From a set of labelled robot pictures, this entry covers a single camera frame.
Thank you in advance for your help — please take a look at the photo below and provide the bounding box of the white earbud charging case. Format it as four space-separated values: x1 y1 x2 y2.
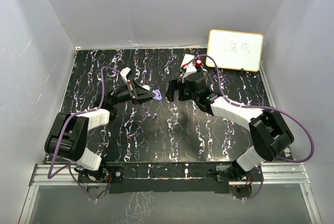
142 85 150 91

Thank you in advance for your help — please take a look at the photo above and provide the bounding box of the white whiteboard yellow frame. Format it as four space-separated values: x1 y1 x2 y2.
206 29 264 72

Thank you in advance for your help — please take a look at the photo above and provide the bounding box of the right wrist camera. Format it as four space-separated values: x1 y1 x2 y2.
182 63 197 79

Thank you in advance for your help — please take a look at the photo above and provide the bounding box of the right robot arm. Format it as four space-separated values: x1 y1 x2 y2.
165 73 294 181

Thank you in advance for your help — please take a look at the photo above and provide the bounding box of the white green box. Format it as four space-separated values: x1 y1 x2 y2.
180 54 195 71

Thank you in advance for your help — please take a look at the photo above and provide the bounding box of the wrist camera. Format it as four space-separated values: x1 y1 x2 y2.
182 63 197 79
120 67 132 83

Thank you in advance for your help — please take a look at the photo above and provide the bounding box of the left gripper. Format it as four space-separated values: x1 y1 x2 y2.
111 79 156 105

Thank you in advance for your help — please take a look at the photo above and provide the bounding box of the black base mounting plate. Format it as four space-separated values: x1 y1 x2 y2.
76 162 261 194

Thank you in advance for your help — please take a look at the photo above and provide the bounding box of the aluminium frame rail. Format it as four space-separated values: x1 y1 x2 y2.
19 162 321 223

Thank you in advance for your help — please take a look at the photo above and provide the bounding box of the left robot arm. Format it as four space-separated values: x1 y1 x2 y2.
44 79 156 182

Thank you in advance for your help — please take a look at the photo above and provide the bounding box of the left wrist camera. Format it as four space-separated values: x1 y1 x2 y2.
120 67 132 83

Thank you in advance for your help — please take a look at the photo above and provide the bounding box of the red emergency stop button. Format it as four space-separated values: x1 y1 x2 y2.
195 59 202 69

